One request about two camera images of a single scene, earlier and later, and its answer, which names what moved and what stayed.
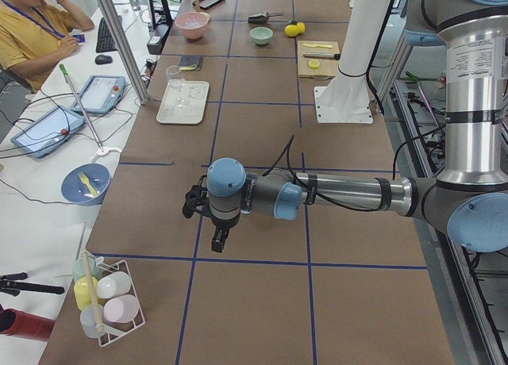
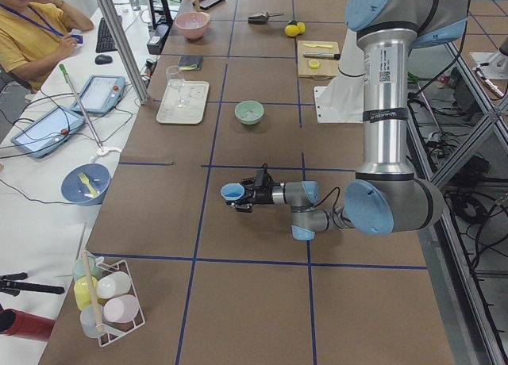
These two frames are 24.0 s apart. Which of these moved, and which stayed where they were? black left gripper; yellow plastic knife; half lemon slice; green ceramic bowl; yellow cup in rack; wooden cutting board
Moved: black left gripper; green ceramic bowl
Stayed: wooden cutting board; half lemon slice; yellow plastic knife; yellow cup in rack
